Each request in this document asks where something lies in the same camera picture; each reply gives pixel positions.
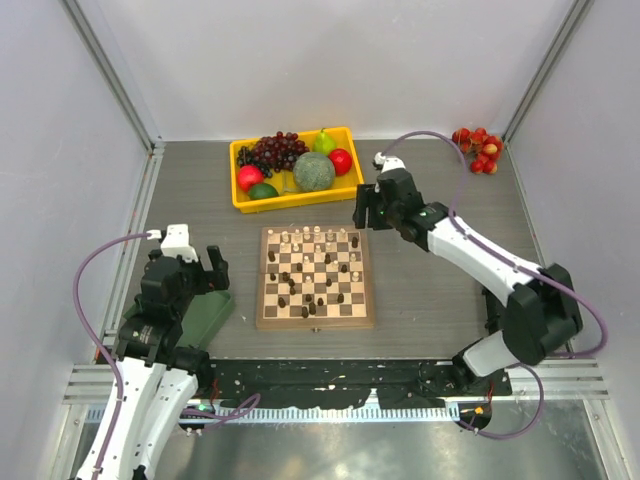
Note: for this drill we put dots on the red apple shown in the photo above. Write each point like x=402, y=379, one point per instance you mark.
x=248, y=176
x=341, y=160

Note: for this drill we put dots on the red apple right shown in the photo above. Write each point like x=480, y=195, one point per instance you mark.
x=341, y=160

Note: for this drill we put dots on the red grape bunch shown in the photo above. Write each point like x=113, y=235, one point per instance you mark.
x=279, y=152

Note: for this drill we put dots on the red apple left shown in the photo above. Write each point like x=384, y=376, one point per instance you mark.
x=248, y=176

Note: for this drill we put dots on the green lime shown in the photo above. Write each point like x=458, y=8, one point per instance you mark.
x=262, y=191

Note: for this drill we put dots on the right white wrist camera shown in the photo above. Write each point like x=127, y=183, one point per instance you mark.
x=384, y=163

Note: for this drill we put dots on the green plastic tray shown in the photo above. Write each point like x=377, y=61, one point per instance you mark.
x=200, y=320

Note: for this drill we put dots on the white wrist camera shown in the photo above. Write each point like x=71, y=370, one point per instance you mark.
x=384, y=163
x=176, y=244

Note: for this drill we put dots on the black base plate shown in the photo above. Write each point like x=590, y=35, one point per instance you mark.
x=341, y=384

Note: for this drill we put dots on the green pear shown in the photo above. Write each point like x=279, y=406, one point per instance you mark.
x=324, y=143

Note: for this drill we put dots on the green melon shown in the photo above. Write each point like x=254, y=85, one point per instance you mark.
x=313, y=172

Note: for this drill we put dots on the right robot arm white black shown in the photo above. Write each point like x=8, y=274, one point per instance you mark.
x=532, y=312

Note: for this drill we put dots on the yellow plastic fruit tray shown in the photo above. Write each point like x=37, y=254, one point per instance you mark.
x=343, y=188

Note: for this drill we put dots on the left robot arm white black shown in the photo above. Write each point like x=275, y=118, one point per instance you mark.
x=155, y=375

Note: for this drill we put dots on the black grape bunch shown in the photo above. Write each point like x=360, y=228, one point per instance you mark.
x=246, y=157

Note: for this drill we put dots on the white cable duct strip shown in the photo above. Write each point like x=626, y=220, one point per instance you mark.
x=369, y=413

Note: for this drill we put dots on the red cherry cluster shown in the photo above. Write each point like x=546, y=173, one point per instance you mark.
x=481, y=148

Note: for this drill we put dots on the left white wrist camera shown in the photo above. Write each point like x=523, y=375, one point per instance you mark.
x=176, y=244

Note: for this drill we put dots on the wooden chess board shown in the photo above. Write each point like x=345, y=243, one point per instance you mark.
x=341, y=295

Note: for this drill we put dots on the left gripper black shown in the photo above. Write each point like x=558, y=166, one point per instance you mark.
x=198, y=273

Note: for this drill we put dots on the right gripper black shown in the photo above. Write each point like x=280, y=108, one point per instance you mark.
x=373, y=203

